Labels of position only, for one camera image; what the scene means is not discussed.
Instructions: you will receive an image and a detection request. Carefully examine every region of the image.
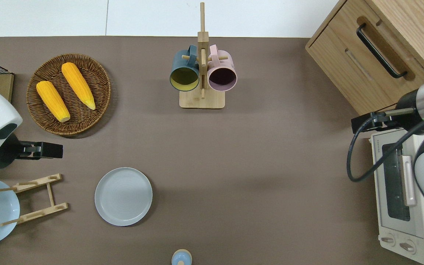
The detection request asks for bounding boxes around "yellow corn cob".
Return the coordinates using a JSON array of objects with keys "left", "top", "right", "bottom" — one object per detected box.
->
[
  {"left": 36, "top": 81, "right": 71, "bottom": 123},
  {"left": 61, "top": 62, "right": 96, "bottom": 110}
]

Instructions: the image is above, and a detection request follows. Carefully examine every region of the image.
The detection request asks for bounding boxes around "brown wicker basket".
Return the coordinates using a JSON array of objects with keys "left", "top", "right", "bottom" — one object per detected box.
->
[{"left": 26, "top": 54, "right": 112, "bottom": 135}]

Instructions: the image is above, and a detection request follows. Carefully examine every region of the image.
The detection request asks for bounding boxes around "wooden plate rack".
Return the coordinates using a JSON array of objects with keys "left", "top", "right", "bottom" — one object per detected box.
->
[{"left": 0, "top": 174, "right": 68, "bottom": 227}]

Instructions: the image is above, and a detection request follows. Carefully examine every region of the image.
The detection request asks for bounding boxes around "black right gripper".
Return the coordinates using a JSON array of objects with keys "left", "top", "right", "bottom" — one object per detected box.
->
[{"left": 351, "top": 111, "right": 401, "bottom": 134}]

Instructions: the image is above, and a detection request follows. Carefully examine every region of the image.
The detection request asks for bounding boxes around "black cabinet handle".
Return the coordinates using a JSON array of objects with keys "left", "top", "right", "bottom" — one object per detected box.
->
[{"left": 356, "top": 23, "right": 408, "bottom": 79}]

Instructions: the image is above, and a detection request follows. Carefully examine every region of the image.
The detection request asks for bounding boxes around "white toaster oven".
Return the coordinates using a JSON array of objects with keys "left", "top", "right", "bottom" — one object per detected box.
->
[{"left": 370, "top": 128, "right": 424, "bottom": 265}]

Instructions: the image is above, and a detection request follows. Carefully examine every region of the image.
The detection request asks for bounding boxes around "pink mug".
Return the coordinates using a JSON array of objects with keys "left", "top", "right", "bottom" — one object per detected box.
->
[{"left": 207, "top": 45, "right": 237, "bottom": 92}]

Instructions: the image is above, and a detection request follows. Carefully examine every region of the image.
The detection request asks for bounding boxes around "gray plate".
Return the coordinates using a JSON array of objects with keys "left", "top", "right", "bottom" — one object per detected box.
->
[{"left": 95, "top": 167, "right": 153, "bottom": 226}]

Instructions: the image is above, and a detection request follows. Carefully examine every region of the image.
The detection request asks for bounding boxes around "dark blue mug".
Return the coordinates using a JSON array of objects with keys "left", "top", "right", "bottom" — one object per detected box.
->
[{"left": 170, "top": 45, "right": 200, "bottom": 92}]

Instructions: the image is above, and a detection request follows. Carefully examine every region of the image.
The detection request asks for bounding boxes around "white oven door handle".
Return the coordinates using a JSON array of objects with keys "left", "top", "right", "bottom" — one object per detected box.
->
[{"left": 402, "top": 155, "right": 417, "bottom": 206}]

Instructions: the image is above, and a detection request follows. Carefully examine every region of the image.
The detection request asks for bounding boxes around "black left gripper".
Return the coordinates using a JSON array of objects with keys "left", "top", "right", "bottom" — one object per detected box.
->
[{"left": 18, "top": 141, "right": 64, "bottom": 160}]

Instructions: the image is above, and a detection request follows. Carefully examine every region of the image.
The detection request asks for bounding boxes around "wooden cabinet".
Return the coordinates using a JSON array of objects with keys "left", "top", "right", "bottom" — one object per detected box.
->
[{"left": 305, "top": 0, "right": 424, "bottom": 115}]

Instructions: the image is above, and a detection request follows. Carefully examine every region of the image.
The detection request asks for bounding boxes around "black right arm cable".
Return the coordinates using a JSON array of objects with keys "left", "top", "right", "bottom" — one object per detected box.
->
[{"left": 346, "top": 109, "right": 424, "bottom": 183}]

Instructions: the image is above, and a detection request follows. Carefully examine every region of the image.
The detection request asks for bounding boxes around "small blue dome bell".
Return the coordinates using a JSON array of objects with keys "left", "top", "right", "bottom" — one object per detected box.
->
[{"left": 172, "top": 249, "right": 192, "bottom": 265}]

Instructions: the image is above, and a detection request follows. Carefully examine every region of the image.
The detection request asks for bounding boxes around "wooden mug tree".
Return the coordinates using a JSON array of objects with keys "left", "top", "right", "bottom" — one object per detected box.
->
[{"left": 179, "top": 2, "right": 229, "bottom": 109}]

